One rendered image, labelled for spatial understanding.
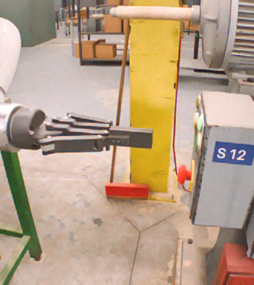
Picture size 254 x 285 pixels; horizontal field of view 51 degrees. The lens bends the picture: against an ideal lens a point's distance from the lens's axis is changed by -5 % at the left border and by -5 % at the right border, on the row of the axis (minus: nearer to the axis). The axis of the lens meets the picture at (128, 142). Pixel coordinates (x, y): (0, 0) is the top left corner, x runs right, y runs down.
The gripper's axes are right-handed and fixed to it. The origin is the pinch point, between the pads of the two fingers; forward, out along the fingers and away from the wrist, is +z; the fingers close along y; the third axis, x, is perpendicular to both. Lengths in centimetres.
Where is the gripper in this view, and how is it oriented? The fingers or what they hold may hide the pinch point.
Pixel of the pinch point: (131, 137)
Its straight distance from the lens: 46.5
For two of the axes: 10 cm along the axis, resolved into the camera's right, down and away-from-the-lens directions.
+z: 9.8, 0.9, -1.6
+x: 0.0, -8.8, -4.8
